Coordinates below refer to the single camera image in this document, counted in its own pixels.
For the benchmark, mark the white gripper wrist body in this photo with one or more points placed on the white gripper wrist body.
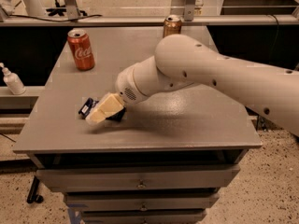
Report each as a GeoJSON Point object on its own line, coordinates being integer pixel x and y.
{"type": "Point", "coordinates": [125, 87]}

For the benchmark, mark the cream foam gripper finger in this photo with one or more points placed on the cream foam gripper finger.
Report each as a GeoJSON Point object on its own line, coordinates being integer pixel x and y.
{"type": "Point", "coordinates": [108, 106]}

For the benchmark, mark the dark blue snack bar wrapper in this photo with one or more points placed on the dark blue snack bar wrapper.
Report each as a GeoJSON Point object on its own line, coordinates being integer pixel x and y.
{"type": "Point", "coordinates": [91, 103]}

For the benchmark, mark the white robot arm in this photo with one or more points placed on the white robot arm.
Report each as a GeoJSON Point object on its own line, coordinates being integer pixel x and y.
{"type": "Point", "coordinates": [179, 61]}

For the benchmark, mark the red Coca-Cola can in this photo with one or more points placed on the red Coca-Cola can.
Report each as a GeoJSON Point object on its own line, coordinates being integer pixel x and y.
{"type": "Point", "coordinates": [80, 45]}

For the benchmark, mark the gold soda can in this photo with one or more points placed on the gold soda can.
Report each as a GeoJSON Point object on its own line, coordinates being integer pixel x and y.
{"type": "Point", "coordinates": [172, 25]}

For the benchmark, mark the grey drawer cabinet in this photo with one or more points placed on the grey drawer cabinet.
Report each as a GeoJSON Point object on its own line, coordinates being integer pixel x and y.
{"type": "Point", "coordinates": [163, 163]}

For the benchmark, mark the white pump bottle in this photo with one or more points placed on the white pump bottle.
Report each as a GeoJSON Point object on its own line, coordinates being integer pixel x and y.
{"type": "Point", "coordinates": [12, 81]}

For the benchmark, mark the grey metal frame post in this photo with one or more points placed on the grey metal frame post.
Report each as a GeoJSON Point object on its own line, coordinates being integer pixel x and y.
{"type": "Point", "coordinates": [72, 9]}
{"type": "Point", "coordinates": [189, 6]}

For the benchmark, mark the grey metal frame post right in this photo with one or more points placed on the grey metal frame post right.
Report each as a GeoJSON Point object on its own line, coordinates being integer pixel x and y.
{"type": "Point", "coordinates": [189, 6]}

